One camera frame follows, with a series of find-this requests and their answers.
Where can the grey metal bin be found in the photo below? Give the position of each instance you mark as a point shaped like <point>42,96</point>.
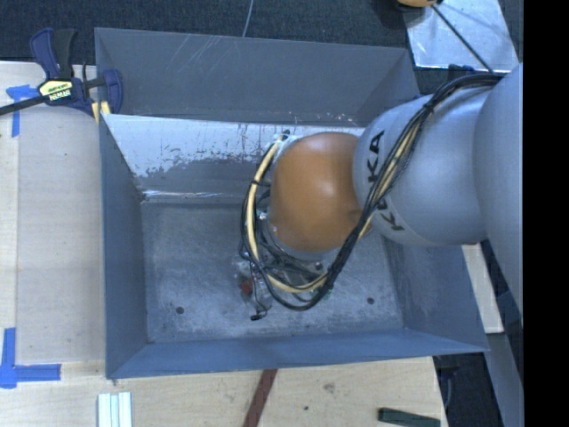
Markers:
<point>191,256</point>

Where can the red-brown flat block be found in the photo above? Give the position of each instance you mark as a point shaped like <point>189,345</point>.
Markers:
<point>261,396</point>

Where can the pale wood board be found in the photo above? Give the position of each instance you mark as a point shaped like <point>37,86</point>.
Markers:
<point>58,238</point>

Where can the dark green flat block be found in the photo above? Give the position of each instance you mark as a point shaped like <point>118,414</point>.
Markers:
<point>406,418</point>

